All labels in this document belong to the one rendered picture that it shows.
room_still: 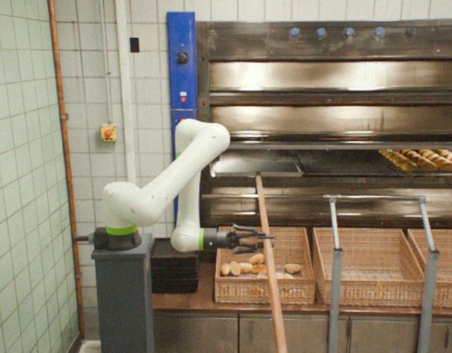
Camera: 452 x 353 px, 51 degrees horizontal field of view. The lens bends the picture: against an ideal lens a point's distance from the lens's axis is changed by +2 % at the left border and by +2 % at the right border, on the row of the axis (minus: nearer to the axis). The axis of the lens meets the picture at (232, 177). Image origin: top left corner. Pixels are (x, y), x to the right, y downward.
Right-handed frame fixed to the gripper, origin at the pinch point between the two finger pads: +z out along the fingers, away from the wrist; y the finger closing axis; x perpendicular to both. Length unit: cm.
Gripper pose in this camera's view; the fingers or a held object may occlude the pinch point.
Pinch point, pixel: (266, 240)
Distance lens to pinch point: 198.8
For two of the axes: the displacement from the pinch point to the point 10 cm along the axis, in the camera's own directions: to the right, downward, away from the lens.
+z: 10.0, 0.1, -0.4
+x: -0.4, 2.6, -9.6
